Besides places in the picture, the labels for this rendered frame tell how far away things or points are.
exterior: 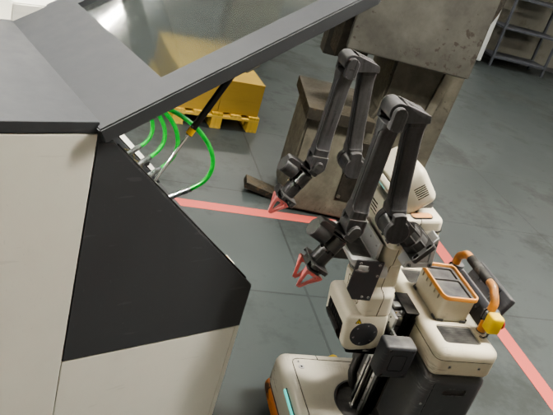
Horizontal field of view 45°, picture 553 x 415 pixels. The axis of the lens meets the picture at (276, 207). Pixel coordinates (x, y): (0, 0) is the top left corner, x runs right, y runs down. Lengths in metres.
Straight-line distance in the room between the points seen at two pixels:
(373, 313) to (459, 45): 2.23
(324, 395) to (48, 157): 1.70
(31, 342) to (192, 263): 0.47
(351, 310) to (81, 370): 0.97
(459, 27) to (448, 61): 0.21
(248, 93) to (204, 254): 3.97
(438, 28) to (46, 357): 3.04
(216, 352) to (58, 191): 0.86
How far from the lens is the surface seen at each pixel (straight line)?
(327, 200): 4.76
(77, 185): 1.62
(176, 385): 2.24
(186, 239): 1.86
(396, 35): 4.14
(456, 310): 2.57
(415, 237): 2.12
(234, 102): 5.80
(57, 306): 1.82
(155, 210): 1.75
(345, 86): 2.30
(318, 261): 2.06
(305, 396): 2.83
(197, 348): 2.17
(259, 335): 3.50
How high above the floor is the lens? 2.11
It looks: 26 degrees down
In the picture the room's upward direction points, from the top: 17 degrees clockwise
